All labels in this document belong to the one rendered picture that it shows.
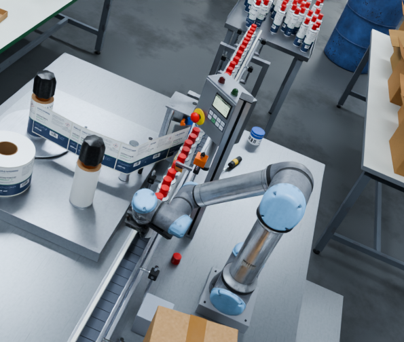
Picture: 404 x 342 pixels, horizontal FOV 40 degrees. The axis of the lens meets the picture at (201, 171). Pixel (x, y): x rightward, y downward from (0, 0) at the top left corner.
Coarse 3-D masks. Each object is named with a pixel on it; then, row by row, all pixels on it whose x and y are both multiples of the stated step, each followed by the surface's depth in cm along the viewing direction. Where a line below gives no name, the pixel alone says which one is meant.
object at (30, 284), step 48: (96, 96) 271; (144, 96) 284; (240, 144) 278; (0, 240) 190; (192, 240) 218; (240, 240) 226; (288, 240) 235; (0, 288) 176; (48, 288) 182; (96, 288) 187; (144, 288) 193; (192, 288) 200; (288, 288) 214; (0, 336) 164; (48, 336) 169; (240, 336) 191; (288, 336) 197
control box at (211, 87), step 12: (204, 84) 188; (216, 84) 185; (228, 84) 187; (204, 96) 190; (228, 96) 182; (204, 108) 191; (252, 108) 186; (204, 120) 192; (228, 120) 183; (216, 132) 189; (240, 132) 192; (216, 144) 191
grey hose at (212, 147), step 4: (212, 140) 205; (212, 144) 206; (208, 148) 208; (212, 148) 207; (216, 148) 207; (208, 152) 208; (212, 152) 208; (208, 156) 209; (212, 156) 209; (208, 160) 210; (212, 160) 212; (208, 164) 212; (204, 168) 213; (208, 168) 213
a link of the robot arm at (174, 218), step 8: (176, 200) 174; (184, 200) 175; (160, 208) 169; (168, 208) 169; (176, 208) 171; (184, 208) 172; (160, 216) 168; (168, 216) 168; (176, 216) 168; (184, 216) 169; (160, 224) 169; (168, 224) 168; (176, 224) 168; (184, 224) 168; (168, 232) 170; (176, 232) 168; (184, 232) 168
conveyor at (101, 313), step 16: (192, 160) 248; (144, 240) 203; (128, 256) 195; (128, 272) 190; (112, 288) 183; (128, 288) 185; (112, 304) 179; (96, 320) 172; (112, 320) 174; (80, 336) 167; (96, 336) 168
